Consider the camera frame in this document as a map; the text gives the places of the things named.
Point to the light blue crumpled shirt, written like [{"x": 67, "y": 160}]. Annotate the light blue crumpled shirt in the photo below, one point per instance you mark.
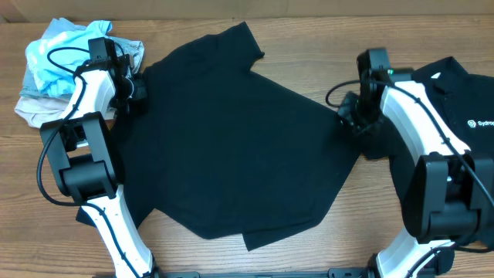
[{"x": 52, "y": 59}]

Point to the black t-shirt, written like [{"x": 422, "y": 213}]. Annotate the black t-shirt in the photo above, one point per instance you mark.
[{"x": 223, "y": 150}]

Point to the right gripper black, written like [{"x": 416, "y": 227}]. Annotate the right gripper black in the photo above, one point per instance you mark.
[{"x": 348, "y": 114}]

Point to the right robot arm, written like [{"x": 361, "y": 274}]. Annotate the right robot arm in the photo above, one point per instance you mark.
[{"x": 447, "y": 201}]

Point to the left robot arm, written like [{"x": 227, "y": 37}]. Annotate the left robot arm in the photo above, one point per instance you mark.
[{"x": 86, "y": 164}]

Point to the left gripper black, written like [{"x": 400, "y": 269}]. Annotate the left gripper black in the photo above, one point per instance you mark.
[{"x": 138, "y": 93}]

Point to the black polo shirt with logo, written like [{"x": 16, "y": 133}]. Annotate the black polo shirt with logo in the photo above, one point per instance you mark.
[{"x": 461, "y": 99}]

